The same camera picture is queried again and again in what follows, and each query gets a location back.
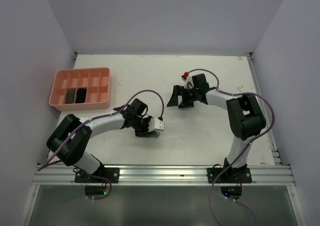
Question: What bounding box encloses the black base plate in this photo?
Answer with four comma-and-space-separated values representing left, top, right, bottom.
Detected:
206, 164, 253, 184
73, 167, 120, 184

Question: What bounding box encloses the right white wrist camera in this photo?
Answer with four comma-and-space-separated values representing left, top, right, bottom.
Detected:
181, 71, 194, 89

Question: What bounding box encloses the aluminium mounting rail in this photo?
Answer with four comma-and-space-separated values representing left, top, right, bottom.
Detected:
31, 163, 295, 186

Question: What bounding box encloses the dark rolled cloth in tray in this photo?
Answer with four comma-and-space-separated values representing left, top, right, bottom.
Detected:
65, 89, 76, 104

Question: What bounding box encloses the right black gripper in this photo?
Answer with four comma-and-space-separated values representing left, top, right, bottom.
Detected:
166, 84, 199, 108

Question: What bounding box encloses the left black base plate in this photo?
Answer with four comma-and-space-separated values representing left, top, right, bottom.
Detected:
73, 167, 120, 184

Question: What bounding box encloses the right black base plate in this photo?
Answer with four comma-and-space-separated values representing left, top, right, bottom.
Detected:
206, 164, 253, 184

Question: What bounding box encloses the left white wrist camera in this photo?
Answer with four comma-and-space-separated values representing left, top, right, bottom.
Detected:
148, 117, 165, 132

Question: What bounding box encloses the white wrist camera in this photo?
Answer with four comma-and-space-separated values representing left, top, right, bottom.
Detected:
181, 71, 194, 89
148, 117, 165, 132

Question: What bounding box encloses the purple cable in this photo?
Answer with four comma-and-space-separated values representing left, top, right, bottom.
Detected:
36, 89, 166, 172
187, 68, 276, 172

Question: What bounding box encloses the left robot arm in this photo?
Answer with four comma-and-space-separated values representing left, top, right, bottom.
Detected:
46, 98, 158, 183

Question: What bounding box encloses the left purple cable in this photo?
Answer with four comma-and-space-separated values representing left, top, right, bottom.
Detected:
36, 89, 166, 172

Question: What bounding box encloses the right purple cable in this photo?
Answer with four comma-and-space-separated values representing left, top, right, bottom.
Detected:
187, 68, 276, 172

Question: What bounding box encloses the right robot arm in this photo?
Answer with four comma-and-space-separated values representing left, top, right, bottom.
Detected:
167, 72, 266, 183

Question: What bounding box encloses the grey and cream underwear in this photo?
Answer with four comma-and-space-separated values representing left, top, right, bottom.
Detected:
146, 131, 160, 138

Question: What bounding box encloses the black underwear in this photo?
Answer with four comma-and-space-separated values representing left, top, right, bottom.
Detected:
75, 88, 87, 104

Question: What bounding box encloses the pink compartment tray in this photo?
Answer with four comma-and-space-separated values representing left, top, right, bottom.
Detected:
48, 67, 112, 112

